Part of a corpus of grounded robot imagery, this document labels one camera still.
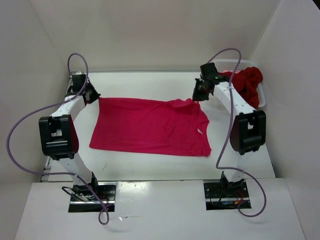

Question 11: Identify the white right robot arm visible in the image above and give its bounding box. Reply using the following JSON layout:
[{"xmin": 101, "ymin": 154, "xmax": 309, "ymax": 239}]
[{"xmin": 192, "ymin": 76, "xmax": 267, "ymax": 197}]

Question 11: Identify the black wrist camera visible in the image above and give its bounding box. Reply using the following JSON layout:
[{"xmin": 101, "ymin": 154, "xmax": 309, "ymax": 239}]
[
  {"xmin": 71, "ymin": 74, "xmax": 87, "ymax": 93},
  {"xmin": 200, "ymin": 62, "xmax": 219, "ymax": 80}
]

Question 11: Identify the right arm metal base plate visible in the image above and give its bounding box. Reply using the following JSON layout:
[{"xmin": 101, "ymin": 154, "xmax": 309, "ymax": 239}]
[{"xmin": 203, "ymin": 180, "xmax": 252, "ymax": 211}]

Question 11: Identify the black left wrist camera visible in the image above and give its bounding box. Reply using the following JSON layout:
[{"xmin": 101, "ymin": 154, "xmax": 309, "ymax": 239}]
[{"xmin": 71, "ymin": 74, "xmax": 87, "ymax": 93}]

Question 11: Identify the white perforated plastic basket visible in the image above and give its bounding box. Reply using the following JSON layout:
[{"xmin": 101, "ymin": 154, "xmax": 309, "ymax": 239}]
[{"xmin": 213, "ymin": 59, "xmax": 266, "ymax": 108}]

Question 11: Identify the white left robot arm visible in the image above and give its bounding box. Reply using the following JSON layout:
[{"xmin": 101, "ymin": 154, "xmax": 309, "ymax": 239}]
[{"xmin": 38, "ymin": 82, "xmax": 100, "ymax": 200}]

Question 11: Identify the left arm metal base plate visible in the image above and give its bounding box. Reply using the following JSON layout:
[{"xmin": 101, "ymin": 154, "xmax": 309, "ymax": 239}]
[{"xmin": 61, "ymin": 181, "xmax": 117, "ymax": 213}]

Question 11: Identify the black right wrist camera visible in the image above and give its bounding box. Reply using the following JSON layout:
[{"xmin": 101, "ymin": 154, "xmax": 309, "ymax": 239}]
[{"xmin": 200, "ymin": 62, "xmax": 219, "ymax": 80}]

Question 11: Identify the magenta t shirt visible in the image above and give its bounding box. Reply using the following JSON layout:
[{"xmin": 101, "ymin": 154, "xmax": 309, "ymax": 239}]
[{"xmin": 89, "ymin": 97, "xmax": 211, "ymax": 157}]

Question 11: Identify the dark red t shirt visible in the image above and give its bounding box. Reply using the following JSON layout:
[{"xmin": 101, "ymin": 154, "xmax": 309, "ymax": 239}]
[{"xmin": 232, "ymin": 66, "xmax": 263, "ymax": 109}]

